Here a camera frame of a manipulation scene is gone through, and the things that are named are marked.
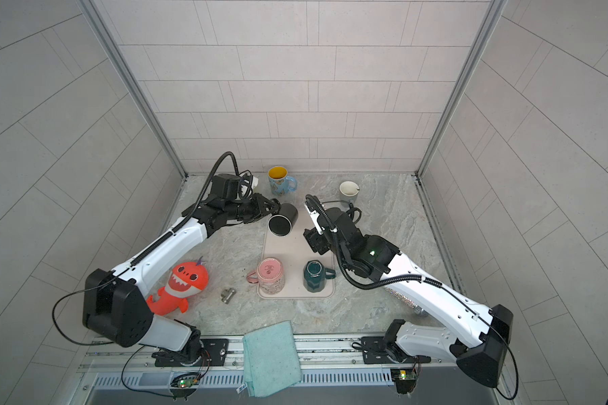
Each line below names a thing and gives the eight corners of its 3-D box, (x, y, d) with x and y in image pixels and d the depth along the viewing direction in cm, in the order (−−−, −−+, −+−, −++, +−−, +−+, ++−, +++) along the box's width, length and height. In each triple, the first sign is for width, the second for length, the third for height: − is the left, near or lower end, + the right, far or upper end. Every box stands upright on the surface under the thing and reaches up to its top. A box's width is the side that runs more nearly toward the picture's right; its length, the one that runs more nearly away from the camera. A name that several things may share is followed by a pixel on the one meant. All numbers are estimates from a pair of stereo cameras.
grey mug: (339, 209, 106) (341, 194, 99) (338, 196, 111) (340, 180, 103) (356, 209, 106) (360, 194, 99) (355, 196, 111) (358, 181, 103)
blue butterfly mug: (275, 198, 109) (271, 183, 101) (268, 184, 115) (265, 168, 107) (296, 191, 112) (294, 175, 104) (288, 178, 117) (286, 162, 110)
